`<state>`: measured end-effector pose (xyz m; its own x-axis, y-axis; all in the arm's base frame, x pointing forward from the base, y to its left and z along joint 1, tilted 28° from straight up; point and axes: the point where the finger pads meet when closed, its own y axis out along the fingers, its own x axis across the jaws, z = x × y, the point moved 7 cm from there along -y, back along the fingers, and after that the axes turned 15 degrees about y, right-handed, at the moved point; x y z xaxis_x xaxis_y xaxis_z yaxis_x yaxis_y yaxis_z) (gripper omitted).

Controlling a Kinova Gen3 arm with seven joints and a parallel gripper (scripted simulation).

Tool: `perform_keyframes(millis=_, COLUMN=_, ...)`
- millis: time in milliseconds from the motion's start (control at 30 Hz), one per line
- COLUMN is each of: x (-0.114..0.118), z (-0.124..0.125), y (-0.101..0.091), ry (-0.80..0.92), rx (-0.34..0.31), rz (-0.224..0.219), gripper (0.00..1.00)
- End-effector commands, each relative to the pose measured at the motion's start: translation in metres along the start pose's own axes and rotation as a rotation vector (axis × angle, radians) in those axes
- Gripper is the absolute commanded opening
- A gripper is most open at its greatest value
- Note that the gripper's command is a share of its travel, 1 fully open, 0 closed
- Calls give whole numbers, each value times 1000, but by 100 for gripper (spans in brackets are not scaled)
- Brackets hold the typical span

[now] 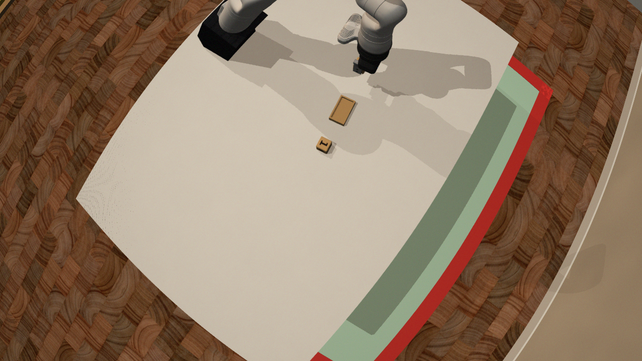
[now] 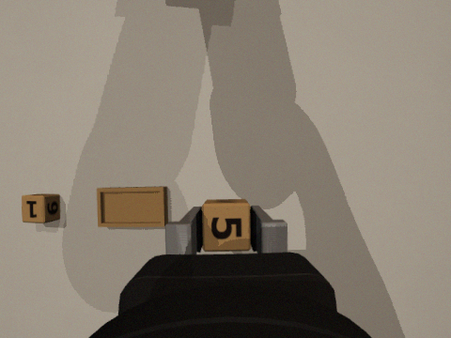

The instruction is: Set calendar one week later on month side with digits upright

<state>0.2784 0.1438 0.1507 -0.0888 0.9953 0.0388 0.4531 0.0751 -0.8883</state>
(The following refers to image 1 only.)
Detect tan cube with black digit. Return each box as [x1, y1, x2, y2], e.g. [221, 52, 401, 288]
[316, 136, 332, 154]

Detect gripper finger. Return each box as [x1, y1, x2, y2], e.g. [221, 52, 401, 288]
[353, 59, 362, 74]

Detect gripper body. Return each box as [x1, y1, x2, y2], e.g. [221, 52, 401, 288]
[338, 14, 392, 74]

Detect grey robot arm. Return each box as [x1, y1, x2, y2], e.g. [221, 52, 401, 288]
[217, 0, 407, 43]

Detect brown wooden tray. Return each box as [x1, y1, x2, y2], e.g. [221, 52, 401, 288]
[329, 95, 356, 126]

